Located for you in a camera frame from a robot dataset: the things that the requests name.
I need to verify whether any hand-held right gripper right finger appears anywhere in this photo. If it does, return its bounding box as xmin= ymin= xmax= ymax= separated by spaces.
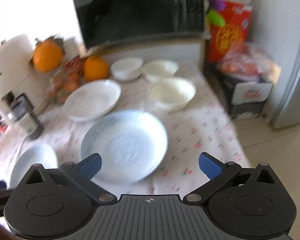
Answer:
xmin=186 ymin=152 xmax=277 ymax=203

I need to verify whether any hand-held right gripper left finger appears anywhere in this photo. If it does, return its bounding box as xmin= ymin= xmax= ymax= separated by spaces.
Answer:
xmin=24 ymin=152 xmax=116 ymax=204

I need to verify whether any light blue plate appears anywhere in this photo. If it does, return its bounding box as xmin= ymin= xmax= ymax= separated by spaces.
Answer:
xmin=9 ymin=144 xmax=58 ymax=189
xmin=80 ymin=110 xmax=168 ymax=183

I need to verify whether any white plate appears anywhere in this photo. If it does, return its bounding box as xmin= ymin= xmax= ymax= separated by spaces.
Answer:
xmin=64 ymin=79 xmax=122 ymax=122

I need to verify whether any cream bowl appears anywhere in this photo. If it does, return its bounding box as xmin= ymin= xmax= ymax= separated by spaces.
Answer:
xmin=147 ymin=77 xmax=197 ymax=110
xmin=142 ymin=60 xmax=178 ymax=82

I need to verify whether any white bowl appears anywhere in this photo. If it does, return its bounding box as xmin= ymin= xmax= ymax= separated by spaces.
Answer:
xmin=110 ymin=57 xmax=143 ymax=81

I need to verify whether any stack of white bowls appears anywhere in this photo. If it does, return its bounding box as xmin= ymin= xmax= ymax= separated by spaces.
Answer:
xmin=64 ymin=37 xmax=80 ymax=58

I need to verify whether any cherry print tablecloth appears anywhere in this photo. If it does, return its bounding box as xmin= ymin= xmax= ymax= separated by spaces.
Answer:
xmin=0 ymin=62 xmax=252 ymax=230

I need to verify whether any dark cardboard box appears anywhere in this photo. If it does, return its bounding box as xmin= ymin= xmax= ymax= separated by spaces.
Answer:
xmin=212 ymin=67 xmax=275 ymax=120

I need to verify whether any dark glass jar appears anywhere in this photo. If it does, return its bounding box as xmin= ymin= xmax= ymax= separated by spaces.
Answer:
xmin=7 ymin=96 xmax=44 ymax=140

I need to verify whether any bag of small tangerines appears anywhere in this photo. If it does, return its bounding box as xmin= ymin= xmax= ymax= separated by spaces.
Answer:
xmin=49 ymin=62 xmax=87 ymax=104

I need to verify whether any large orange fruit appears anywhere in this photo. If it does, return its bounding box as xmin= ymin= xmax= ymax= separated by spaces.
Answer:
xmin=84 ymin=55 xmax=109 ymax=82

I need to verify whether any plastic bag of oranges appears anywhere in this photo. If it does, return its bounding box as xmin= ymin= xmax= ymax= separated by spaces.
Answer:
xmin=216 ymin=44 xmax=282 ymax=83

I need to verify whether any large orange with leaves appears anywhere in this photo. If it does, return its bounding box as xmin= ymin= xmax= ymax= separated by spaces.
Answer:
xmin=32 ymin=36 xmax=64 ymax=73

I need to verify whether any white refrigerator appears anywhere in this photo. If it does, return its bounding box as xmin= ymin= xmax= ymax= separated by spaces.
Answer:
xmin=269 ymin=0 xmax=300 ymax=130

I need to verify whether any white air fryer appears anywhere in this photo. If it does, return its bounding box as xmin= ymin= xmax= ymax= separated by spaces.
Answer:
xmin=0 ymin=34 xmax=50 ymax=115

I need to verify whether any red gift box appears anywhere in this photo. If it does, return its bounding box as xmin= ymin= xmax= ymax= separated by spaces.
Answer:
xmin=206 ymin=1 xmax=253 ymax=64

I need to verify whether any green plastic utensil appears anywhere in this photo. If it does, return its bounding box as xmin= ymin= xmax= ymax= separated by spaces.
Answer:
xmin=206 ymin=9 xmax=225 ymax=27

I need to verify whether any black microwave oven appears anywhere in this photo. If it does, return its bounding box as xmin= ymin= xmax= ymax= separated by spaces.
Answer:
xmin=72 ymin=0 xmax=208 ymax=52

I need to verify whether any purple plastic utensil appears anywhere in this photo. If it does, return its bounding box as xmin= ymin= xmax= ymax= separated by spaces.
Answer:
xmin=210 ymin=0 xmax=225 ymax=10

